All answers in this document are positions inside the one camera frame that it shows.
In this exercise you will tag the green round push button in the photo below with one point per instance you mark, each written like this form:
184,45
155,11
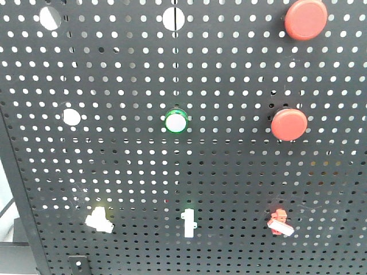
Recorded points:
176,120

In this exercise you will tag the black perforated pegboard panel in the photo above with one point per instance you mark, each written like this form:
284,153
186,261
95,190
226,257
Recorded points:
85,86

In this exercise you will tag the lower red mushroom button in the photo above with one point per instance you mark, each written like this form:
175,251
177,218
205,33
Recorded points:
289,124

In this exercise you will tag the red mushroom button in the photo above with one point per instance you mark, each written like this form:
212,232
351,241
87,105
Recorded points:
305,19
289,124

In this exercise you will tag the upper red mushroom button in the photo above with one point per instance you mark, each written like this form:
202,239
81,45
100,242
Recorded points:
305,19

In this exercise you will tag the black electronics box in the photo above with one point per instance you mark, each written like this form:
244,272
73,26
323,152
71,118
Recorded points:
16,255

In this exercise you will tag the white toggle switch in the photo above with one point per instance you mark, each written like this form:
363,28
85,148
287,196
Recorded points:
189,223

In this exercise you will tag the yellow toggle switch lower left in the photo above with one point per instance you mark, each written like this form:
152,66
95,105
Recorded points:
97,220

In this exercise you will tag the red toggle switch lower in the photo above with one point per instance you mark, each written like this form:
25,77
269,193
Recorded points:
278,223

